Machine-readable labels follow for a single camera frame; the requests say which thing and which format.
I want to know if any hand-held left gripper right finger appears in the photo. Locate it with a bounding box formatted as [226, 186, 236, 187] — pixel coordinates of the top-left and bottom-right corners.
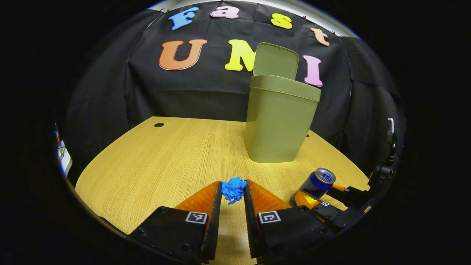
[243, 179, 337, 259]

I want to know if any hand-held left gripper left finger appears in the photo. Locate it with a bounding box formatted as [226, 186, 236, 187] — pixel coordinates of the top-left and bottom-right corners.
[126, 180, 223, 264]

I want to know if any blue pop can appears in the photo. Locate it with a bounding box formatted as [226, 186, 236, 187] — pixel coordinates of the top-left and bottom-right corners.
[299, 167, 336, 200]

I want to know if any blue paper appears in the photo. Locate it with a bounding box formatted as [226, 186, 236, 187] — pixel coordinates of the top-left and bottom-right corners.
[221, 177, 248, 205]

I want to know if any green desktop garbage bin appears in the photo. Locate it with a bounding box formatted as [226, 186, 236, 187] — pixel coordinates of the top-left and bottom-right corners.
[243, 42, 322, 163]

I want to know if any computer monitor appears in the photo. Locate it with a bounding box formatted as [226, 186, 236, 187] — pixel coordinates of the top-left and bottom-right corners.
[55, 123, 73, 178]

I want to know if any black backdrop cloth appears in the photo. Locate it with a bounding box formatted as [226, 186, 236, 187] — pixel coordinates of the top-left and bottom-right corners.
[61, 0, 407, 184]

